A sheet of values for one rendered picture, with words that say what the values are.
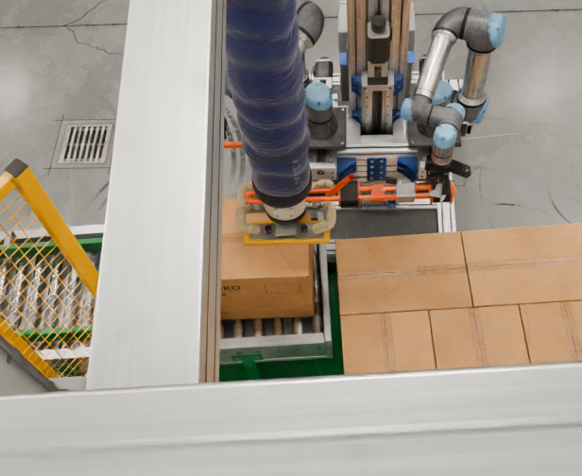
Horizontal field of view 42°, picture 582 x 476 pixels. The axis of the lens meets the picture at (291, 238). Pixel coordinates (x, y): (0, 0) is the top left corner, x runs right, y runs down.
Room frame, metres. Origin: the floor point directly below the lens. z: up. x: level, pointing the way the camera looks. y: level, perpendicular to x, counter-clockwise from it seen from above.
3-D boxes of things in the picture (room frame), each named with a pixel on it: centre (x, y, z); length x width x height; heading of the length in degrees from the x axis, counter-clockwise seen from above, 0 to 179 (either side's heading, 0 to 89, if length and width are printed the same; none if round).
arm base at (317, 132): (2.11, -0.21, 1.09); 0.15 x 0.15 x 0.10
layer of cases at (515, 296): (1.25, -0.74, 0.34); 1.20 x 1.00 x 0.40; 84
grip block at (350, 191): (1.60, -0.25, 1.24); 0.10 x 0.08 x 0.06; 171
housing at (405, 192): (1.56, -0.46, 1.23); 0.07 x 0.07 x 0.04; 81
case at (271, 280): (1.67, 0.22, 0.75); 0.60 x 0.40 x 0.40; 82
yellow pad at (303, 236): (1.54, 0.01, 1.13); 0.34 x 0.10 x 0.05; 81
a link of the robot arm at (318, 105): (2.11, -0.21, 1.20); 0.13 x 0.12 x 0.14; 37
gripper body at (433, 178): (1.55, -0.57, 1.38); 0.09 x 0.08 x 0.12; 80
